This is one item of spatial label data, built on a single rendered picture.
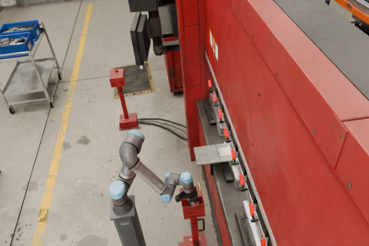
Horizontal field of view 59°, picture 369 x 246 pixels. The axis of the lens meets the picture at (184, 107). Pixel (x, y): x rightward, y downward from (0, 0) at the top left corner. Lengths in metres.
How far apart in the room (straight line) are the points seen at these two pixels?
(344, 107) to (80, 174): 3.40
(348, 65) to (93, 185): 3.17
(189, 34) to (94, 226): 2.04
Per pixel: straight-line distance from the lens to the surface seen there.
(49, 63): 5.55
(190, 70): 3.00
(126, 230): 2.65
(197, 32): 2.83
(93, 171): 3.93
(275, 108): 1.27
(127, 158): 2.04
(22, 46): 4.72
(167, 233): 3.27
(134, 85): 5.06
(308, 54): 1.05
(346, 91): 0.91
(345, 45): 1.13
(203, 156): 2.46
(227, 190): 2.42
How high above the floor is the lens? 2.80
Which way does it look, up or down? 38 degrees down
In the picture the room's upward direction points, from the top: 5 degrees counter-clockwise
